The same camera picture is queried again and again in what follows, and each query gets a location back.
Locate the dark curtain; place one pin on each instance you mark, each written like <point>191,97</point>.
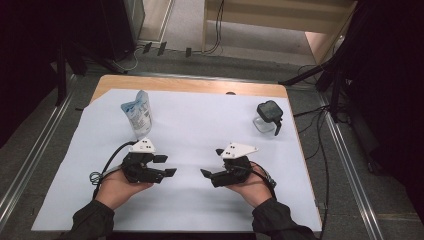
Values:
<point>393,100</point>

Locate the light wooden shelf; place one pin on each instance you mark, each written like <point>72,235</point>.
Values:
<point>266,23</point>

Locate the person's left hand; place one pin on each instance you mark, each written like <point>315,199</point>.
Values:
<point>115,191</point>

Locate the person's right hand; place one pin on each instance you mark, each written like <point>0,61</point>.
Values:
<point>253,191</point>

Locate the black table grommet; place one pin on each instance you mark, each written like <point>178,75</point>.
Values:
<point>230,93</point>

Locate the white table mat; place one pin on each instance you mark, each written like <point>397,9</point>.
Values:
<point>193,120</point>

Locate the white and blue pouch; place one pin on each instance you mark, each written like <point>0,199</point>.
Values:
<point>140,115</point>

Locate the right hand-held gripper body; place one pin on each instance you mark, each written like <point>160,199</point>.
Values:
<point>233,173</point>

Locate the black metal stand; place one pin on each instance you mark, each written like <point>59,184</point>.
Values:
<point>61,76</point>

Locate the dark cabinet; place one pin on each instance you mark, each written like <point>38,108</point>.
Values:
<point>120,26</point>

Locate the black tripod stand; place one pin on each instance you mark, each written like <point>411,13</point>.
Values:
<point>335,96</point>

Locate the metal floor rail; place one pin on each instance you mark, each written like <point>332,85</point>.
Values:
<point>350,186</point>
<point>33,160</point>

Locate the glass jar with black lid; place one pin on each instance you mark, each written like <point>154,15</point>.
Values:
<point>268,113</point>

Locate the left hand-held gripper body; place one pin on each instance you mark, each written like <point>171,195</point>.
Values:
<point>140,171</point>

